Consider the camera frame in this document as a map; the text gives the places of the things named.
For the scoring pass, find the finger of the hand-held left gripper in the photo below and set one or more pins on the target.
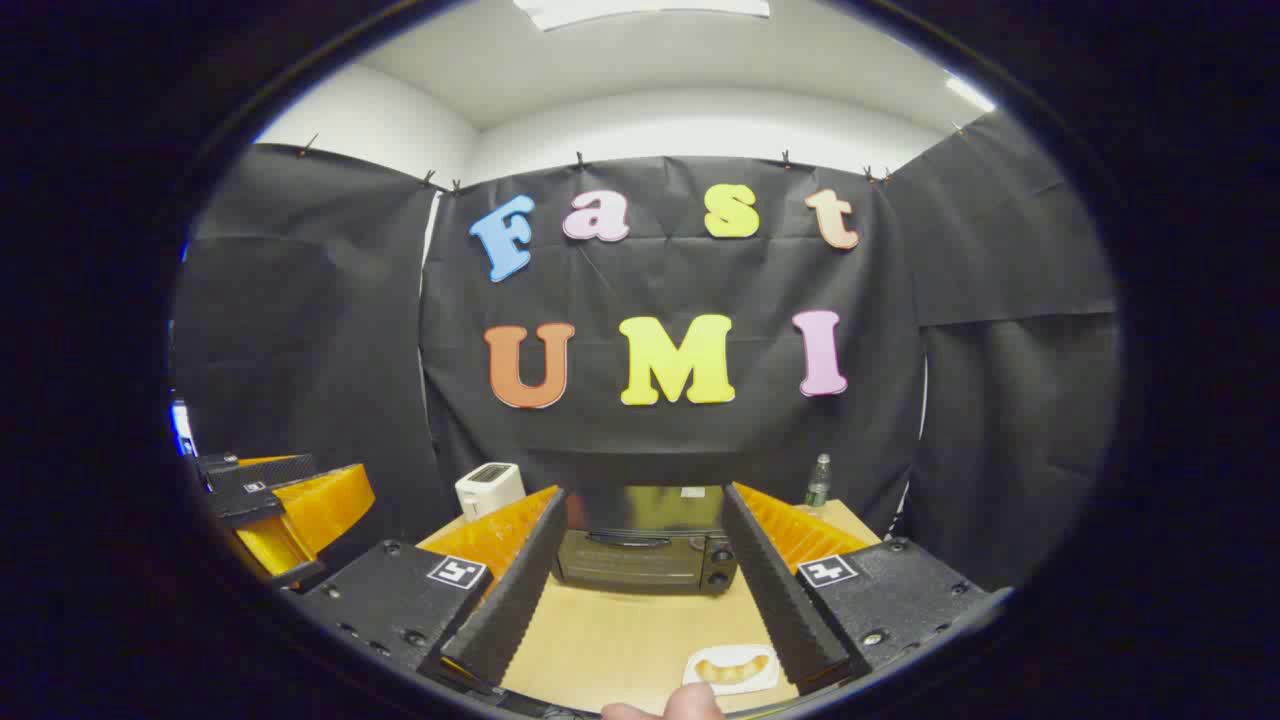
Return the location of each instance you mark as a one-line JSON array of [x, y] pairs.
[[250, 475], [280, 555]]

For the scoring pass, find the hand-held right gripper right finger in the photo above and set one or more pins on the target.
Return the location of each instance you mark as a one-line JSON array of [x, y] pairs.
[[775, 590]]

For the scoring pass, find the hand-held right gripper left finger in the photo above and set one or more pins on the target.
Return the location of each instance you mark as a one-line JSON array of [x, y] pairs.
[[520, 590]]

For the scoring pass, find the golden croissant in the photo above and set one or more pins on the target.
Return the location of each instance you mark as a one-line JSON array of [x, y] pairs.
[[730, 670]]

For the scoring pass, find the black electric oven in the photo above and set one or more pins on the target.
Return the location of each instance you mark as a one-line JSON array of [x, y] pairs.
[[640, 560]]

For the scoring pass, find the white toaster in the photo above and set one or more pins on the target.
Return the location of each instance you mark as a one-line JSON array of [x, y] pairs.
[[488, 492]]

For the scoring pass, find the green label plastic bottle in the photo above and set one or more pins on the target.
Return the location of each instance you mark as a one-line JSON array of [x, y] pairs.
[[818, 485]]

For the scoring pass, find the white square plate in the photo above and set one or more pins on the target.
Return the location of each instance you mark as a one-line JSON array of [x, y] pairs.
[[700, 685]]

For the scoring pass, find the black backdrop cloth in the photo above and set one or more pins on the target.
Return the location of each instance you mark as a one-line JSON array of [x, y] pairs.
[[660, 440]]

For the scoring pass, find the ceiling light panel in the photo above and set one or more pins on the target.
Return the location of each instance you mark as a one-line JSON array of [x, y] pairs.
[[640, 8]]

